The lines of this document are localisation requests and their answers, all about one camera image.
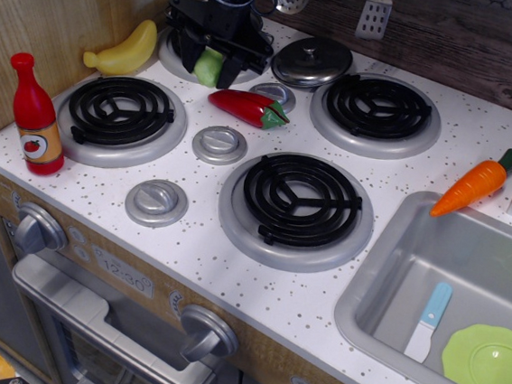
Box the silver stovetop knob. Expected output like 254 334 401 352
249 82 296 114
191 126 247 165
125 179 189 228

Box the right oven dial knob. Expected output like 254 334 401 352
180 304 239 363

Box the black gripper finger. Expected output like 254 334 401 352
216 52 248 89
178 31 206 73

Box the red toy ketchup bottle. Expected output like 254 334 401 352
10 52 65 176

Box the silver pot lid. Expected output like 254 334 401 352
271 37 353 89

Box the green toy broccoli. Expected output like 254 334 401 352
192 48 225 88

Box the silver stovetop knob middle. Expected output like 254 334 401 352
191 126 247 165

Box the silver oven door handle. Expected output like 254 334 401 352
13 255 216 384

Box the orange toy carrot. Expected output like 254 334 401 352
429 148 512 218

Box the front left stove burner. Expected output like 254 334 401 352
53 76 188 168

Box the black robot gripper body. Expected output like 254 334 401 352
166 0 274 72

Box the back right stove burner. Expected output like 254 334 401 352
309 73 442 160

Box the oven dial knob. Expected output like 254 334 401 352
14 201 68 254
180 304 239 363

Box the hanging silver slotted spatula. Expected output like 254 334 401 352
355 0 393 41

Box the oven clock display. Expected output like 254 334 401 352
91 244 154 299

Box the left oven dial knob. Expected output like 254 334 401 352
14 201 68 254

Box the silver stovetop knob front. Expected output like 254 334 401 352
125 179 189 228

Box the yellow toy banana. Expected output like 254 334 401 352
83 20 158 76

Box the front right stove burner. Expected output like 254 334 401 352
218 153 375 273

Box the green toy plate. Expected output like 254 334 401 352
442 324 512 384

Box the silver stovetop knob back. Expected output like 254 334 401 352
249 82 296 114

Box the silver sink basin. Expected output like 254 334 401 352
334 192 512 384

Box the blue handled toy knife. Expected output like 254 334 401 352
404 282 452 363

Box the red toy chili pepper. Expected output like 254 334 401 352
208 89 289 129

